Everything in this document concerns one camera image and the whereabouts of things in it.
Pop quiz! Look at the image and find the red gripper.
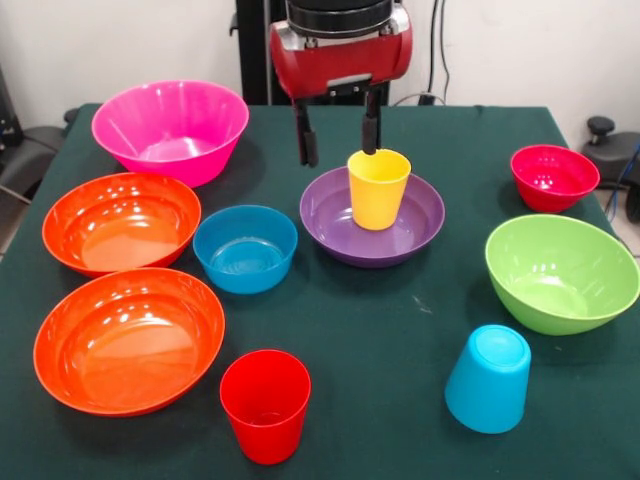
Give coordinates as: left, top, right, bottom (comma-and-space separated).
269, 22, 415, 169

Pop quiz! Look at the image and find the yellow cup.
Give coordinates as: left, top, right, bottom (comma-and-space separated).
347, 148, 413, 232

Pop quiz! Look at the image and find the purple bowl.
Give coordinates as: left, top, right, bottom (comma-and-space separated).
298, 166, 447, 269

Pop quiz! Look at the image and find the blue bowl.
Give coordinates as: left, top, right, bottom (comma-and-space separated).
192, 204, 300, 295

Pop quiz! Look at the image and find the large pink bowl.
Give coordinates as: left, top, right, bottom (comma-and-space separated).
90, 79, 251, 189

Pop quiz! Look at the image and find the small crimson bowl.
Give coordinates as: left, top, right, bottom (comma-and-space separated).
509, 144, 601, 214

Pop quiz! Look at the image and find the orange bowl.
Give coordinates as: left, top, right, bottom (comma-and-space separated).
41, 171, 203, 279
32, 267, 227, 418

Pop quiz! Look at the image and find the green bowl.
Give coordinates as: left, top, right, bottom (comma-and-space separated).
484, 213, 640, 337

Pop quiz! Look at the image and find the dark green tablecloth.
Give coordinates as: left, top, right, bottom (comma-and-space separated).
0, 103, 640, 480

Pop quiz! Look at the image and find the black caster leg with knob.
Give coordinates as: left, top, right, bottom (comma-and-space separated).
0, 107, 81, 206
582, 115, 640, 224

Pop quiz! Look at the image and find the red cup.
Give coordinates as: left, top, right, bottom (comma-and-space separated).
219, 348, 313, 466

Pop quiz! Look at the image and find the light blue cup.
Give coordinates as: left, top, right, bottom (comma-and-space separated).
444, 323, 533, 435

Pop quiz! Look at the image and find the black wall cable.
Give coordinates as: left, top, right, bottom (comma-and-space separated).
392, 0, 454, 107

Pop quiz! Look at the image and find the blue cable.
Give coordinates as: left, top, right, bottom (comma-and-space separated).
604, 144, 640, 221

